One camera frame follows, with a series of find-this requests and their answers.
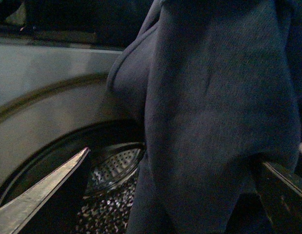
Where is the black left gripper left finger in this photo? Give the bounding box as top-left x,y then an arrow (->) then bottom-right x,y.
0,148 -> 91,234

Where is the dark navy blue garment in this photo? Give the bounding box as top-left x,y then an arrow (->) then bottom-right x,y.
108,0 -> 302,234

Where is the grey front-load washing machine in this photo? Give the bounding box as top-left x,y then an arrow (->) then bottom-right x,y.
0,34 -> 147,208

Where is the perforated steel washer drum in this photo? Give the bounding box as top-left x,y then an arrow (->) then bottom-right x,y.
72,142 -> 145,234

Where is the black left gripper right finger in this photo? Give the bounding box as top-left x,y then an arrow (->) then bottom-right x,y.
253,161 -> 302,234

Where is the black rubber door gasket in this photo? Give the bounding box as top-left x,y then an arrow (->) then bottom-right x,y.
0,119 -> 146,208

